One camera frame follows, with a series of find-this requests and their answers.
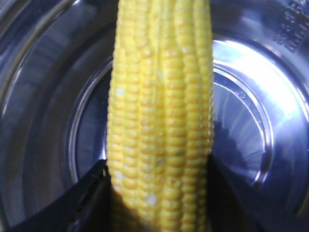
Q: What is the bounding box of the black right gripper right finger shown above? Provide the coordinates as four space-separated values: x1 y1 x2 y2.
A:
207 155 309 232

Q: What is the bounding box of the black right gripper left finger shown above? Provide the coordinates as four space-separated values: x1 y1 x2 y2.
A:
8 159 111 232

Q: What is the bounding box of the yellow corn cob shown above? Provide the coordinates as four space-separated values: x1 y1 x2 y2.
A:
107 0 214 232

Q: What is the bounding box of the pale green electric cooking pot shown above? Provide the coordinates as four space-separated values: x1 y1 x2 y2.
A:
0 0 309 232

